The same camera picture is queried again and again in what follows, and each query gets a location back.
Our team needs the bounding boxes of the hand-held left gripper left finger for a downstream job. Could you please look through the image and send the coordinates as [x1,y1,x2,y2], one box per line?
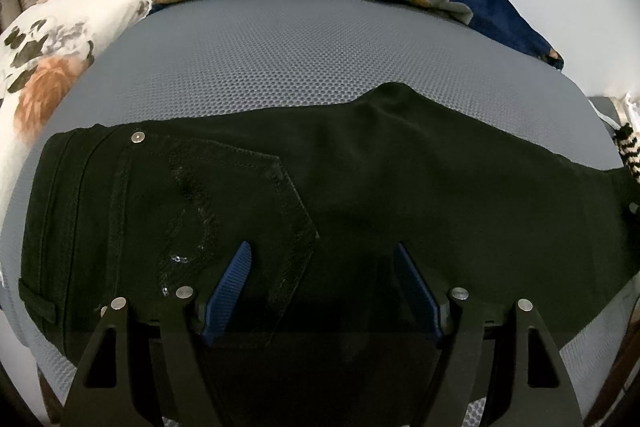
[60,241,252,427]

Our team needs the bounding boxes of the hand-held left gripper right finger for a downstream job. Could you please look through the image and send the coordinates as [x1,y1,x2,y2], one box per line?
[392,243,583,427]

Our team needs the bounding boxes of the black pants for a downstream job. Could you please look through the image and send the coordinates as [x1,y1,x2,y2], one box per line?
[19,82,640,427]

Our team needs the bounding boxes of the grey mesh mattress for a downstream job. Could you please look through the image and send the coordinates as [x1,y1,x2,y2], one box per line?
[0,0,640,427]

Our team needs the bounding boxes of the black white striped cloth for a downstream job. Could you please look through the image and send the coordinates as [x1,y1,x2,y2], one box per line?
[611,124,640,184]

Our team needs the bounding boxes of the white floral pillow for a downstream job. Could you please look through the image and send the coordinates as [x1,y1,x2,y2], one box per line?
[0,0,152,228]

